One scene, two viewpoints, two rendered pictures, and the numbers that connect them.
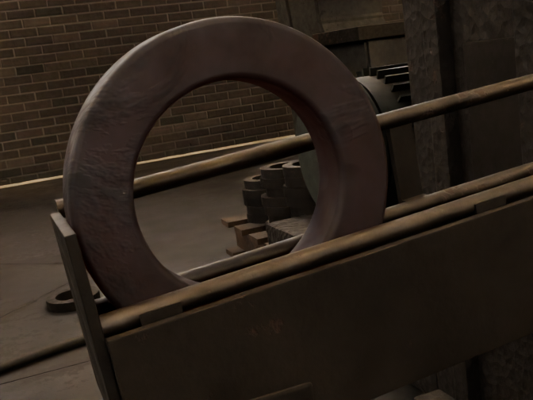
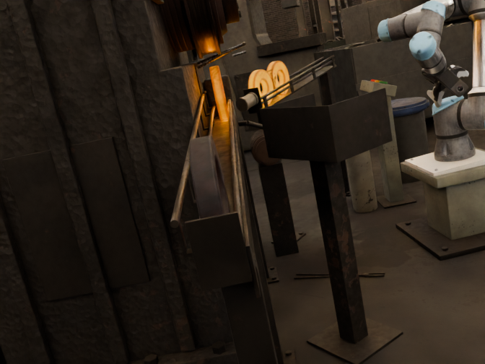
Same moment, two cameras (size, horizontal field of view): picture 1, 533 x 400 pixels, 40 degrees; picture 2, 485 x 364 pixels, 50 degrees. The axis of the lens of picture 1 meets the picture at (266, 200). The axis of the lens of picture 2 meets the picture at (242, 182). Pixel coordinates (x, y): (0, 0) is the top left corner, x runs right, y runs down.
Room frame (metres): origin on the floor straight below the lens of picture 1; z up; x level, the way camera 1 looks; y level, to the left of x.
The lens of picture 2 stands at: (0.07, 0.73, 0.88)
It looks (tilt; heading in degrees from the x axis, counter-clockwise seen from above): 14 degrees down; 292
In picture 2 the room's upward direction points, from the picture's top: 12 degrees counter-clockwise
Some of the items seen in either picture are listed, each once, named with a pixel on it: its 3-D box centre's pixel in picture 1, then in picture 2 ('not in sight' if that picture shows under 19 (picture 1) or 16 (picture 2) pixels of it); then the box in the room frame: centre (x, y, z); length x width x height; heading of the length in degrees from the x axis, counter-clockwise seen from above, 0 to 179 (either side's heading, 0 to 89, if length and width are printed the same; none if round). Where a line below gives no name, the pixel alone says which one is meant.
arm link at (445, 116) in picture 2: not in sight; (450, 114); (0.04, -1.41, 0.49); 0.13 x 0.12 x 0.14; 151
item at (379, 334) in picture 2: not in sight; (341, 227); (0.36, -0.63, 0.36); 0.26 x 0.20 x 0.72; 145
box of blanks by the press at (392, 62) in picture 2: not in sight; (389, 82); (0.43, -3.75, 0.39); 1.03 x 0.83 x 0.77; 35
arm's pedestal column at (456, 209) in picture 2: not in sight; (459, 201); (0.04, -1.42, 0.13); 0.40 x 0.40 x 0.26; 26
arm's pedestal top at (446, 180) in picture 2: not in sight; (455, 165); (0.04, -1.42, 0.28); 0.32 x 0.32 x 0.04; 26
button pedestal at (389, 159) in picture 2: not in sight; (386, 141); (0.33, -1.90, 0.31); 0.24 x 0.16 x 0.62; 110
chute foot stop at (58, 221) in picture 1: (87, 317); (219, 251); (0.38, 0.10, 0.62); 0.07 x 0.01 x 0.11; 20
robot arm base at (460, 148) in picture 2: not in sight; (452, 143); (0.04, -1.42, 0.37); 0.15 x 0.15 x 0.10
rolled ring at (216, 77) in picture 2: not in sight; (219, 92); (0.78, -1.00, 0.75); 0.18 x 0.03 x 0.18; 111
